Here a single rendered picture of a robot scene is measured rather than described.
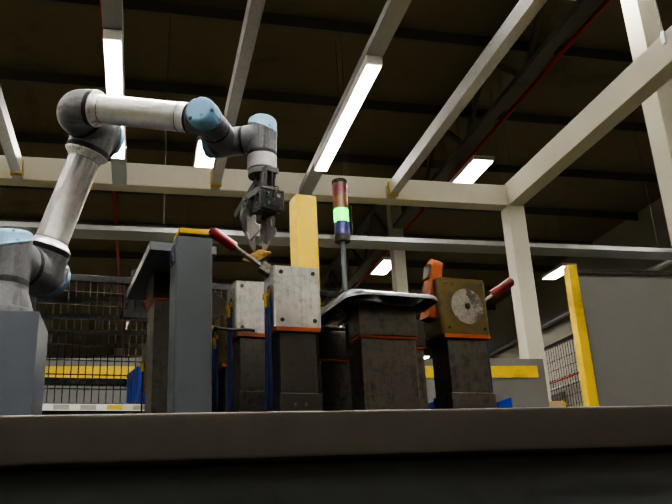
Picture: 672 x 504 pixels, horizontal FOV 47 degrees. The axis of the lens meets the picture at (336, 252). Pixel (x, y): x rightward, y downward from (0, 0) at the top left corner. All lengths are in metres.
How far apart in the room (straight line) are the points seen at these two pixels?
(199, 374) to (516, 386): 3.50
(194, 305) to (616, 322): 3.68
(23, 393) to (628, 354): 3.71
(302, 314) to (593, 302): 3.55
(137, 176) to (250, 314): 4.90
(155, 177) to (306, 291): 5.13
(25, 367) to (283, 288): 0.70
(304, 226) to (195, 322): 1.97
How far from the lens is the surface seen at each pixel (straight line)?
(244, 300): 1.66
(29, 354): 1.88
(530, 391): 4.81
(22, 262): 2.00
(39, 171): 6.55
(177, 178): 6.51
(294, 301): 1.41
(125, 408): 2.75
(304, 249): 3.34
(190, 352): 1.44
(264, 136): 1.98
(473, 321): 1.56
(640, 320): 4.97
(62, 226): 2.14
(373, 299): 1.45
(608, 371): 4.76
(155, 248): 1.61
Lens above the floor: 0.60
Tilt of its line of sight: 20 degrees up
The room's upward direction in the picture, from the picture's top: 3 degrees counter-clockwise
